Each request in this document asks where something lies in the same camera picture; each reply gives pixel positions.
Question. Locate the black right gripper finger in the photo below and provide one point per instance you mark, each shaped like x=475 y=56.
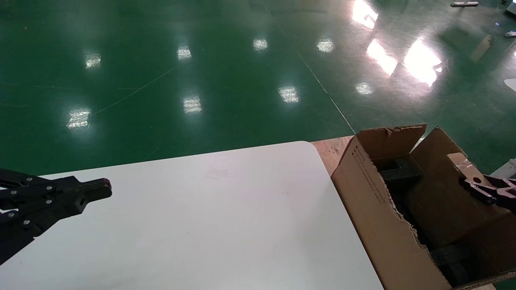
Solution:
x=483 y=192
x=502 y=181

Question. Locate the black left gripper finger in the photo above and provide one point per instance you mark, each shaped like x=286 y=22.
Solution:
x=40 y=213
x=48 y=184

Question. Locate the small cardboard box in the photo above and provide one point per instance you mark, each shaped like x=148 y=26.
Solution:
x=443 y=205

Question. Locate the big open cardboard box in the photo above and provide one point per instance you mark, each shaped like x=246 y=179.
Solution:
x=375 y=217

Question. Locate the white workshop table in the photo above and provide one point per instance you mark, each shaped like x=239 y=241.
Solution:
x=508 y=168

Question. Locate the black foam block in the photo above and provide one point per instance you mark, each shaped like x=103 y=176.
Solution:
x=455 y=262
x=399 y=173

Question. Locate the white round stand base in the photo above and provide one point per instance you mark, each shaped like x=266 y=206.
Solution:
x=511 y=84

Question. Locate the brown wooden table board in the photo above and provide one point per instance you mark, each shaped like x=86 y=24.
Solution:
x=330 y=153

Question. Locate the grey table foot bar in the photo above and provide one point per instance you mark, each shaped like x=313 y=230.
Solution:
x=463 y=4

